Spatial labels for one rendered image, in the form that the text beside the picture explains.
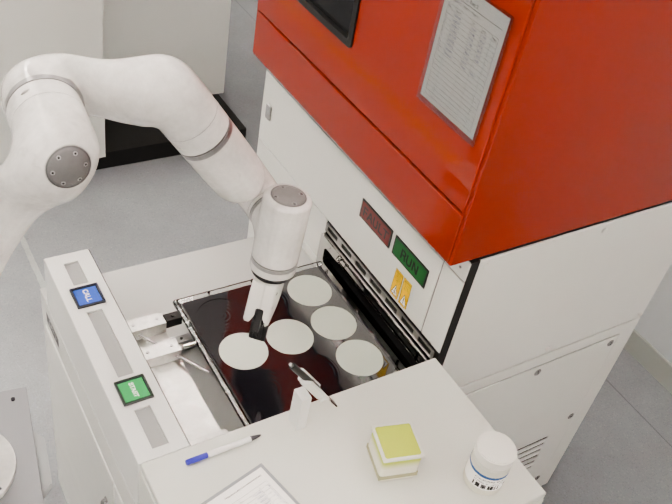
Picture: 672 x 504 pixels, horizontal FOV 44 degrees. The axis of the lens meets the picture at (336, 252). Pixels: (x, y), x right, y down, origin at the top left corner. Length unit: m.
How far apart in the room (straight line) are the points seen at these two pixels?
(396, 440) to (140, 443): 0.44
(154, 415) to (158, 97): 0.62
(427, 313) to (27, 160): 0.89
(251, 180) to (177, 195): 2.29
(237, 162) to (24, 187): 0.32
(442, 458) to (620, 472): 1.52
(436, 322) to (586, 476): 1.37
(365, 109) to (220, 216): 1.91
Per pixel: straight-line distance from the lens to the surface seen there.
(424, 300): 1.68
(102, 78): 1.16
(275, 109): 2.08
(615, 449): 3.06
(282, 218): 1.36
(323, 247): 1.96
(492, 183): 1.42
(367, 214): 1.78
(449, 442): 1.57
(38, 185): 1.10
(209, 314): 1.78
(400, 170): 1.56
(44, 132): 1.09
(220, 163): 1.24
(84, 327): 1.67
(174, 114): 1.16
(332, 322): 1.80
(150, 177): 3.66
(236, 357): 1.70
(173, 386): 1.67
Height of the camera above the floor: 2.17
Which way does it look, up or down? 40 degrees down
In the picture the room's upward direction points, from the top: 12 degrees clockwise
